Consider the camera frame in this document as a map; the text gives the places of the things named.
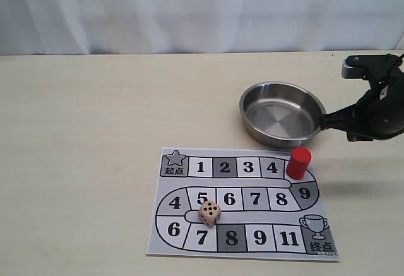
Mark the white backdrop curtain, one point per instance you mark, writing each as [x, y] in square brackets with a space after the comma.
[198, 26]

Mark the wooden die black pips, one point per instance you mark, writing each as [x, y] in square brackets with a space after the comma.
[209, 213]

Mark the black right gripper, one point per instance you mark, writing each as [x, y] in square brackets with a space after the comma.
[377, 115]

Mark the stainless steel round bowl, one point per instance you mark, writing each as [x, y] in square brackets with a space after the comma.
[280, 114]

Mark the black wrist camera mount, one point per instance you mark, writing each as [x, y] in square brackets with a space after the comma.
[372, 68]

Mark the red cylinder game piece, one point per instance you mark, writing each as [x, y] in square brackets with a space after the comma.
[298, 163]

